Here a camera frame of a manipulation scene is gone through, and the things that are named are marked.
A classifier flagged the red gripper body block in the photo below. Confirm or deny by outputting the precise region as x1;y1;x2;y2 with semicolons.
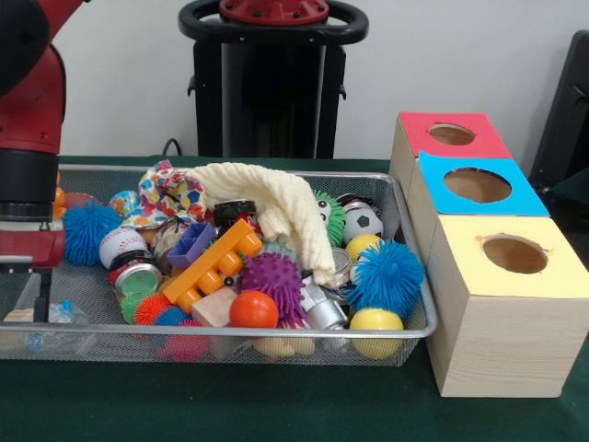
0;219;67;272

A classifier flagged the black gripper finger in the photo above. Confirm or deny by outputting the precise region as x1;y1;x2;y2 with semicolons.
34;267;52;323

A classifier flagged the clear plastic packet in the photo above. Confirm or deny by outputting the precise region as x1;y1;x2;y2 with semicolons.
26;300;93;353

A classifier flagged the orange toy building block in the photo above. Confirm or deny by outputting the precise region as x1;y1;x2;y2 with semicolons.
52;187;68;220
163;219;264;314

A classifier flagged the colourful patterned cloth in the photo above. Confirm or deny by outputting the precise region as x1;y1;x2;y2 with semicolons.
120;160;211;229

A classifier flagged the cream knitted cloth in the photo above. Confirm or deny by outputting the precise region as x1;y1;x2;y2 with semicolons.
184;162;336;284

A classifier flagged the shallow clear mesh bin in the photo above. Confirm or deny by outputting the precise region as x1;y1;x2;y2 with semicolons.
0;164;439;367

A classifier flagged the wooden box with three holes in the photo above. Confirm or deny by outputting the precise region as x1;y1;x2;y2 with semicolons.
390;111;589;399

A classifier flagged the small blue spiky ball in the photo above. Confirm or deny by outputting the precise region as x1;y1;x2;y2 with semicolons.
63;201;123;266

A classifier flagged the white baseball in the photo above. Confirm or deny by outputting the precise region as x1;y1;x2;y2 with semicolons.
98;227;148;271

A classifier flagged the dark metal can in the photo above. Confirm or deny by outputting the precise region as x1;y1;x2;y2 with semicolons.
109;258;163;298

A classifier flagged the purple toy building block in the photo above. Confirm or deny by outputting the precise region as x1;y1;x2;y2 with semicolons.
167;223;218;271

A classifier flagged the orange ball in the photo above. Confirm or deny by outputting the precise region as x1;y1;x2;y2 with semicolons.
229;291;280;330

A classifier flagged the purple spiky ball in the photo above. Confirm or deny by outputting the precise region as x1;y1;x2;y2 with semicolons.
239;252;307;323

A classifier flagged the dark green table cloth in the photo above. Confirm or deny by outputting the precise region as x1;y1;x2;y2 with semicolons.
0;155;589;442

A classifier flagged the small soccer ball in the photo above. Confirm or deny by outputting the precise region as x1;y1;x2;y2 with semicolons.
341;201;386;243

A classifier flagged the yellow ball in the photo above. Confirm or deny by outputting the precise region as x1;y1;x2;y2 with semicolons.
350;307;406;360

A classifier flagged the large blue spiky ball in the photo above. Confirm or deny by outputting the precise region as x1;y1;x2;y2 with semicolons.
348;239;426;320

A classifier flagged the black chair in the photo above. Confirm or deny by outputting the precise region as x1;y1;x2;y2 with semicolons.
532;30;589;194

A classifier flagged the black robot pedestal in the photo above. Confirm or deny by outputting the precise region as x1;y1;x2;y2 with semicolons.
178;0;371;159

